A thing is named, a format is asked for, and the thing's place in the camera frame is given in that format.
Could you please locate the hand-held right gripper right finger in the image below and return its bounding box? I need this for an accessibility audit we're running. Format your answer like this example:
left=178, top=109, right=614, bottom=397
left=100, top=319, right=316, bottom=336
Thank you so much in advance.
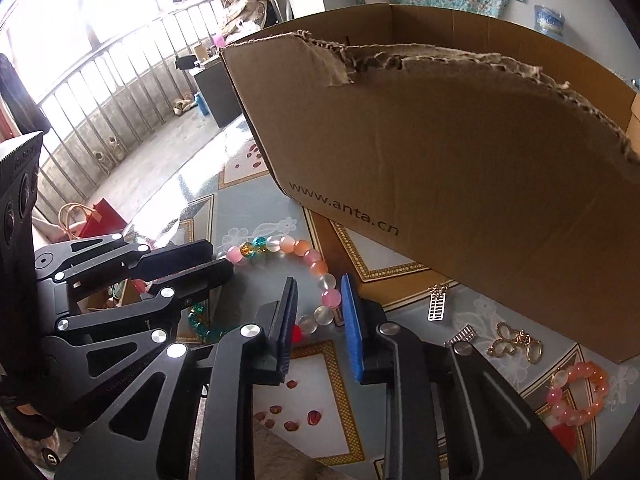
left=341, top=273, right=584, bottom=480

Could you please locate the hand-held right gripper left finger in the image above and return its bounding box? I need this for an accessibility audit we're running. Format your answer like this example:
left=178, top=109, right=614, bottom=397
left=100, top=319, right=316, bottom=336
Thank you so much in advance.
left=54, top=276, right=299, bottom=480

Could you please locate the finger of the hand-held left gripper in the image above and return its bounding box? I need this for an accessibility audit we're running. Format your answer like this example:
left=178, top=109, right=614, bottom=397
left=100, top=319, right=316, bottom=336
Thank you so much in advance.
left=34, top=232, right=213, bottom=283
left=42, top=259, right=235, bottom=433

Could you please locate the long multicolour bead bracelet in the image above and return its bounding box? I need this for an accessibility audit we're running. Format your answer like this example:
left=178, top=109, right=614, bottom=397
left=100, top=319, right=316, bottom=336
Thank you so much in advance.
left=187, top=234, right=346, bottom=343

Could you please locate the gold chain jewelry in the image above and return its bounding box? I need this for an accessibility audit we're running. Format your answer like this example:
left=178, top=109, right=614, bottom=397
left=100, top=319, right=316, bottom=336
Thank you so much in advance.
left=487, top=321, right=544, bottom=365

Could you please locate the brown cardboard box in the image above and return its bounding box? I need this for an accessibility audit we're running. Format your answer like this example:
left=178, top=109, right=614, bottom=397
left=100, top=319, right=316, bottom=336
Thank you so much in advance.
left=218, top=2, right=640, bottom=366

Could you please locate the small pink bead bracelet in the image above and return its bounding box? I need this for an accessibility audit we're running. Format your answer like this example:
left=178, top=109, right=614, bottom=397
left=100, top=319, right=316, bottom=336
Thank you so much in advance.
left=546, top=362, right=610, bottom=423

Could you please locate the red gift bag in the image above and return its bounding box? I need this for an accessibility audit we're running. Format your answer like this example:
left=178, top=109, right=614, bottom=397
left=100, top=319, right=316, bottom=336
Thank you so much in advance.
left=59, top=198, right=126, bottom=241

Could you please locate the pomegranate printed tablecloth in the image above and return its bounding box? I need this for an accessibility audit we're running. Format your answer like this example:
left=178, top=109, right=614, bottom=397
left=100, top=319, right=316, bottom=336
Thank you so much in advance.
left=122, top=125, right=640, bottom=480

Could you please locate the black hanging coat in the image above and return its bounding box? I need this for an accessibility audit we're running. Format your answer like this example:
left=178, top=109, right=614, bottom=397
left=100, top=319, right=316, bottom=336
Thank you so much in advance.
left=0, top=52, right=51, bottom=136

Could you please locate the metal window railing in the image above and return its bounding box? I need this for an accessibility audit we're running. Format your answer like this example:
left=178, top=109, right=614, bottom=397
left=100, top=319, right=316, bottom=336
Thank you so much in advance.
left=0, top=0, right=226, bottom=221

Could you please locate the grey cabinet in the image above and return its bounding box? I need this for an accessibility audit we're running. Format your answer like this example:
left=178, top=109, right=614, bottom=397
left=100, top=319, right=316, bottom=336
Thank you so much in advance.
left=189, top=55, right=246, bottom=128

